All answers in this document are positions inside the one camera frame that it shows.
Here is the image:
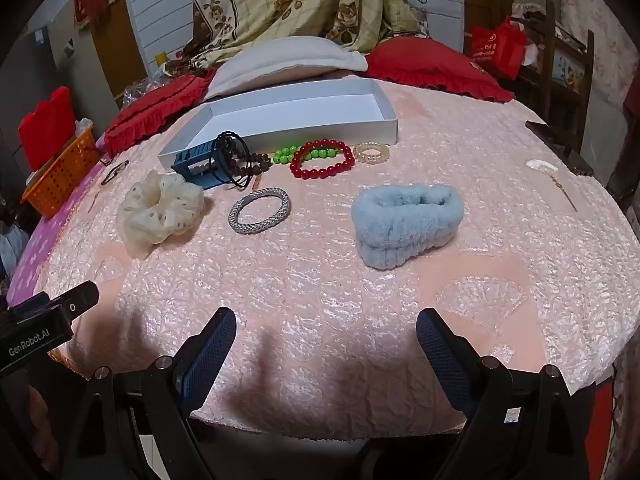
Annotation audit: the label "floral beige quilt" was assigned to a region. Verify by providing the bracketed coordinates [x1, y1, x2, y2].
[165, 0, 431, 73]

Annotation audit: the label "silver mesh bracelet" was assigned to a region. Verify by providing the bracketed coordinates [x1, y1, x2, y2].
[228, 187, 292, 235]

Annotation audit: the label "clear plastic bag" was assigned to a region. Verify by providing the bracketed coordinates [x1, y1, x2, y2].
[120, 74, 166, 107]

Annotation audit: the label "white shell hairpin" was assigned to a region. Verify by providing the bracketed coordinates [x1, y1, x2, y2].
[525, 159, 578, 212]

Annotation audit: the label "red ruffled pillow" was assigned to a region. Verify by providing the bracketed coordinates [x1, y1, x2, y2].
[102, 72, 216, 156]
[365, 37, 516, 103]

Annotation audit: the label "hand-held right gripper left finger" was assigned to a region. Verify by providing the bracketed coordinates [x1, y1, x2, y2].
[65, 306, 238, 480]

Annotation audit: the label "light blue fluffy headband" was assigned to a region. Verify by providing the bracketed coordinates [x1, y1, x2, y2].
[351, 184, 465, 270]

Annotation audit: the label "green bead bracelet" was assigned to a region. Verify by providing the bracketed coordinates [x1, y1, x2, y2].
[274, 142, 346, 165]

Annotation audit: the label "cream scrunchie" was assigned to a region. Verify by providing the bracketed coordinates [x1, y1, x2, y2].
[116, 172, 206, 260]

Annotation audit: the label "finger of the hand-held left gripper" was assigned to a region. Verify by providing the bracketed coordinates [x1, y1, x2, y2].
[47, 281, 99, 322]

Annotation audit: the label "purple bed sheet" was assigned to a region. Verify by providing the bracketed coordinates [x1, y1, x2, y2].
[7, 160, 106, 306]

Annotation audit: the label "red shopping bag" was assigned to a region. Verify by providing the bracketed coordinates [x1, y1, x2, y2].
[470, 17, 528, 80]

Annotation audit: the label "blue hair claw clip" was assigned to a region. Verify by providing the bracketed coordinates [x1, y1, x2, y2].
[170, 142, 223, 190]

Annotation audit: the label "dark wooden chair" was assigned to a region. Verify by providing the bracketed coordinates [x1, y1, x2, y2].
[515, 0, 596, 156]

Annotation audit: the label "orange plastic basket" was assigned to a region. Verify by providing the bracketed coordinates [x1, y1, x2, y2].
[21, 127, 101, 218]

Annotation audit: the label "black hair clip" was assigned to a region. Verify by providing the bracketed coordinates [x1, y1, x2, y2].
[100, 160, 130, 186]

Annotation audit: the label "pink quilted bedspread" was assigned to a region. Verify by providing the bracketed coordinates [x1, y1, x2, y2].
[45, 77, 636, 433]

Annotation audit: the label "black hair ties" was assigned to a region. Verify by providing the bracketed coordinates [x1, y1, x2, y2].
[210, 130, 252, 192]

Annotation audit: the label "white cardboard box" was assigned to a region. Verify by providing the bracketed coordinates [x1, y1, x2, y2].
[157, 78, 399, 173]

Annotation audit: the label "white pillow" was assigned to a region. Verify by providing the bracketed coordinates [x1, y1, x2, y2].
[202, 36, 368, 101]

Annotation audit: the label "red bead bracelet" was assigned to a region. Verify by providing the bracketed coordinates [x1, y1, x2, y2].
[289, 138, 356, 181]

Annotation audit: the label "clear spiral hair tie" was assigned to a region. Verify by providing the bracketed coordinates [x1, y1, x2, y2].
[352, 141, 390, 165]

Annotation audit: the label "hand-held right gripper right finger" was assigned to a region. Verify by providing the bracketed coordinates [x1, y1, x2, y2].
[416, 307, 591, 480]

